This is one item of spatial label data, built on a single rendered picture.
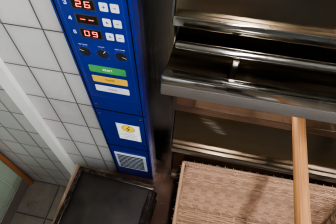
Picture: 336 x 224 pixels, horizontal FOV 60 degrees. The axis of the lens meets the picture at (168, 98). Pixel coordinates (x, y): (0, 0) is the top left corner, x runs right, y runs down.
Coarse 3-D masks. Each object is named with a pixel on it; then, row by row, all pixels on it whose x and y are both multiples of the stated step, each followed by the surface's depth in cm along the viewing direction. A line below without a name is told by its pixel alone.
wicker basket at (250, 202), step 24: (192, 168) 102; (216, 168) 99; (192, 192) 110; (216, 192) 108; (240, 192) 105; (264, 192) 103; (288, 192) 100; (312, 192) 98; (192, 216) 115; (216, 216) 115; (240, 216) 114; (264, 216) 112; (288, 216) 109; (312, 216) 106
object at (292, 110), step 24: (240, 48) 56; (264, 48) 56; (288, 48) 56; (312, 48) 57; (192, 72) 50; (216, 72) 51; (240, 72) 51; (264, 72) 51; (288, 72) 51; (312, 72) 52; (192, 96) 49; (216, 96) 48; (240, 96) 47
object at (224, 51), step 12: (180, 48) 47; (192, 48) 46; (204, 48) 46; (216, 48) 46; (228, 48) 46; (252, 60) 46; (264, 60) 45; (276, 60) 45; (288, 60) 45; (300, 60) 45; (312, 60) 45; (228, 72) 50
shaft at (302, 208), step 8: (296, 120) 68; (304, 120) 68; (296, 128) 67; (304, 128) 67; (296, 136) 66; (304, 136) 66; (296, 144) 65; (304, 144) 65; (296, 152) 64; (304, 152) 64; (296, 160) 63; (304, 160) 63; (296, 168) 62; (304, 168) 62; (296, 176) 61; (304, 176) 61; (296, 184) 60; (304, 184) 60; (296, 192) 59; (304, 192) 59; (296, 200) 58; (304, 200) 58; (296, 208) 58; (304, 208) 57; (296, 216) 57; (304, 216) 56
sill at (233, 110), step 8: (176, 96) 76; (184, 104) 78; (192, 104) 77; (200, 104) 77; (208, 104) 76; (216, 104) 75; (232, 112) 77; (240, 112) 76; (248, 112) 75; (256, 112) 74; (264, 112) 74; (272, 120) 76; (280, 120) 75; (288, 120) 74; (312, 120) 72; (320, 128) 74; (328, 128) 74
